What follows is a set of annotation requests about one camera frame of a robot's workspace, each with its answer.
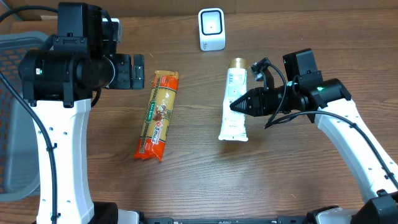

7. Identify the white barcode scanner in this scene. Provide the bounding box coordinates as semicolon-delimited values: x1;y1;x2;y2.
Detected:
198;7;226;51

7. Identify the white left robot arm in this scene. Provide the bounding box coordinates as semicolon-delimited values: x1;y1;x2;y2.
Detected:
19;2;144;224

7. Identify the white tube gold cap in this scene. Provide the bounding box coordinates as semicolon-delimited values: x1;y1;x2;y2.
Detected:
218;58;248;141

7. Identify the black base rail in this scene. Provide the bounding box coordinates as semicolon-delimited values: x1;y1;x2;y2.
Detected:
139;216;308;224

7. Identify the orange spaghetti packet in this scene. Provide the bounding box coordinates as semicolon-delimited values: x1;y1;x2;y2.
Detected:
134;70;179;160

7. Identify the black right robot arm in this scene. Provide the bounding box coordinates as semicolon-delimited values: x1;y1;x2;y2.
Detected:
230;49;397;224

